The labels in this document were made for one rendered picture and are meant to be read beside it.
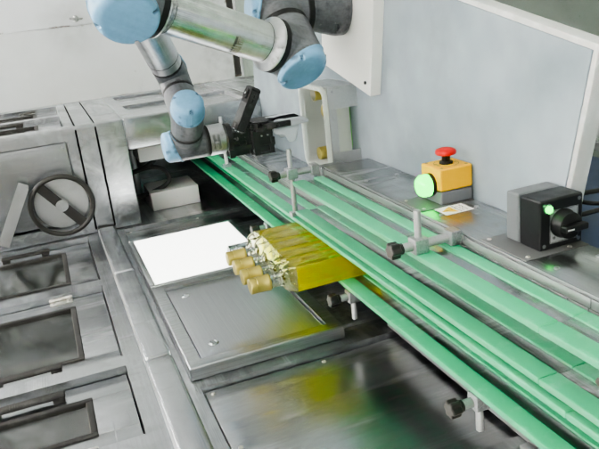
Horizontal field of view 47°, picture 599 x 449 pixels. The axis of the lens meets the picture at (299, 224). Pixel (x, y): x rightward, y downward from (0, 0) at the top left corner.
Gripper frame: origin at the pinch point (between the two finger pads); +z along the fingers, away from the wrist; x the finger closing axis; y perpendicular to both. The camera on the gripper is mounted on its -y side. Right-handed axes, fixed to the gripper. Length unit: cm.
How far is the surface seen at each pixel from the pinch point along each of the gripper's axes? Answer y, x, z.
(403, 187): 10.1, 41.5, 6.1
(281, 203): 22.3, -0.9, -7.2
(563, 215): 3, 87, 7
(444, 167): 3, 56, 7
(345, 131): 4.3, 7.4, 9.2
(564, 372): 18, 102, -4
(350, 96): -4.1, 7.4, 11.3
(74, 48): -2, -349, -32
